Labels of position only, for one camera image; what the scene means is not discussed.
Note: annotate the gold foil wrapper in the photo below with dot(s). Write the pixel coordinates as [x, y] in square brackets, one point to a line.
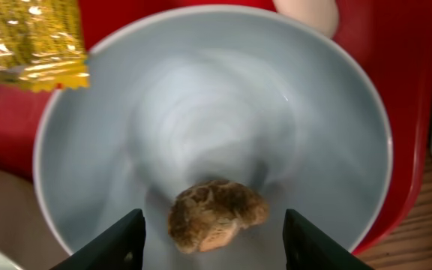
[41, 45]

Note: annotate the brown food lump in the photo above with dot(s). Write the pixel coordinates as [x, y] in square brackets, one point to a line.
[210, 214]

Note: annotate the red plastic tray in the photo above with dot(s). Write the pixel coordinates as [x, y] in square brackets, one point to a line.
[390, 39]

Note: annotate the white plastic spoon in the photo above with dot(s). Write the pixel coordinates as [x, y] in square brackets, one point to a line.
[321, 15]

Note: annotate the light blue bowl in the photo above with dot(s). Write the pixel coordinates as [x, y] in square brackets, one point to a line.
[208, 91]

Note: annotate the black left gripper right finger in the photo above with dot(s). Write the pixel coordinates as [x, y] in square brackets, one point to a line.
[309, 248]

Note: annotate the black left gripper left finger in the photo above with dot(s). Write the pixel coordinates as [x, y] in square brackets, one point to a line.
[119, 247]

